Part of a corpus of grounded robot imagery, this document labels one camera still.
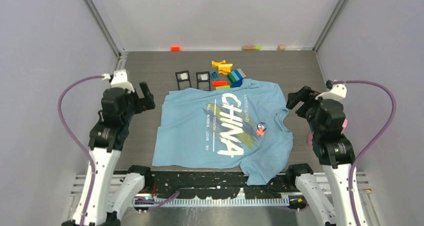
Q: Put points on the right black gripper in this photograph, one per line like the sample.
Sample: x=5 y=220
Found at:
x=304 y=94

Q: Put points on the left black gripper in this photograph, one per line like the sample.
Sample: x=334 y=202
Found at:
x=147 y=103

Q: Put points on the blue round brooch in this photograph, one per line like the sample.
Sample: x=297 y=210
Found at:
x=261 y=126

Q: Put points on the pink leaf brooch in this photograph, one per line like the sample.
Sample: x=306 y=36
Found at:
x=260 y=132

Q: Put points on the light blue printed t-shirt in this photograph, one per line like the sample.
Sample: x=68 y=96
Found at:
x=217 y=130

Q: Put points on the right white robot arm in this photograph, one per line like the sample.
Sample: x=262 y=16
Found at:
x=336 y=156

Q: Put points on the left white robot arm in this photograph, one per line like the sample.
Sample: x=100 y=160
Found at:
x=97 y=206

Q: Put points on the left black brooch box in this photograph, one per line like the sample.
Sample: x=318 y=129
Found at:
x=183 y=80

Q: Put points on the black brooch box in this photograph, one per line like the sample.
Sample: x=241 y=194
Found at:
x=183 y=80
x=203 y=81

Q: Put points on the right black brooch box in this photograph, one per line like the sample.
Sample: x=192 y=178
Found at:
x=203 y=81

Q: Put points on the pink white object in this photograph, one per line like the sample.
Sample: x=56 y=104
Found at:
x=309 y=140

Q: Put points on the red flat block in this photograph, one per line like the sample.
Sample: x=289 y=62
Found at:
x=219 y=83

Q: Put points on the blue figure-eight block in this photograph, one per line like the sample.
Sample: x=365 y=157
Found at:
x=214 y=75

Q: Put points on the multicolour brick stack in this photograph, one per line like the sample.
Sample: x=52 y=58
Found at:
x=236 y=77

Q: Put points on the lime green long block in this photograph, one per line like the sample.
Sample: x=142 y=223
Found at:
x=223 y=87

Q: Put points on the tan arch wooden block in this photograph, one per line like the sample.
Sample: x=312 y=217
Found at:
x=249 y=47

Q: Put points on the yellow arch block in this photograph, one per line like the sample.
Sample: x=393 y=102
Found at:
x=217 y=63

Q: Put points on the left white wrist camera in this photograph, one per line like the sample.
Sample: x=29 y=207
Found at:
x=120 y=79

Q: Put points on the red block by wall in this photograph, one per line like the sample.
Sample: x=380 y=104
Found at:
x=175 y=48

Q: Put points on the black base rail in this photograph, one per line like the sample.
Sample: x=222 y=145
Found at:
x=219 y=185

